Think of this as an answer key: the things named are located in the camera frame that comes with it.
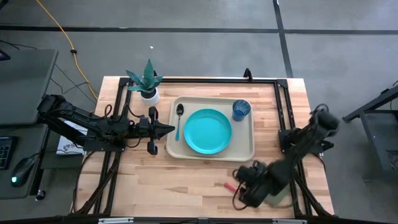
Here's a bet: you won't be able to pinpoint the yellow cable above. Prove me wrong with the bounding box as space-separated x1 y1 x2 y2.
35 0 100 101

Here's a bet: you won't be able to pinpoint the black spoon with blue handle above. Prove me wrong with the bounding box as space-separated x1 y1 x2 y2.
175 103 185 142

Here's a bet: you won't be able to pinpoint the blue translucent cup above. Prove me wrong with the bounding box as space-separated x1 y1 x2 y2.
232 99 252 122

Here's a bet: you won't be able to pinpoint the turquoise plate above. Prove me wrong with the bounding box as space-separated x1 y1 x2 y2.
183 108 233 155

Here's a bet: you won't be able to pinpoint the black computer mouse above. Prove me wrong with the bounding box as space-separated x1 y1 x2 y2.
11 157 35 188

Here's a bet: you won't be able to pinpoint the beige plastic tray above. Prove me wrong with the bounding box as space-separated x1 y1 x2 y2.
165 95 256 162

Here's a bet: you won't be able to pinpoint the white printed paper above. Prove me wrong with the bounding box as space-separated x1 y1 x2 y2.
55 119 88 156

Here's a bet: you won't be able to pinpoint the grey lower desk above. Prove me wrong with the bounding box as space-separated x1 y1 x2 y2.
0 124 50 200

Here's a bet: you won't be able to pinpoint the black side table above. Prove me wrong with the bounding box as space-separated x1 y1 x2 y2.
341 85 398 181

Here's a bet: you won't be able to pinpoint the black keyboard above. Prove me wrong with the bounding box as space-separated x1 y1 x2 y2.
0 136 18 170

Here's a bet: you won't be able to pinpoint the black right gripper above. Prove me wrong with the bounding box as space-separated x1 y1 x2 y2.
235 161 274 208

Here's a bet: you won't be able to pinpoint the green snake plant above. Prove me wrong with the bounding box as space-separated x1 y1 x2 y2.
125 58 164 94

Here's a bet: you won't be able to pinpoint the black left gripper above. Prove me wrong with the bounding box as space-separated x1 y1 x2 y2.
147 106 175 156

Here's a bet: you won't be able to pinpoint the green notebook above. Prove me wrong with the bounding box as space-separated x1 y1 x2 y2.
264 183 295 208

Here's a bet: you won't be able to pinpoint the white plant pot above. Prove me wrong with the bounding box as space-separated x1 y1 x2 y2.
139 87 160 106

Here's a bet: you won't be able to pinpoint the grey desk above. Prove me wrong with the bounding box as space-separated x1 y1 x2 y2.
0 124 50 200
0 49 59 126

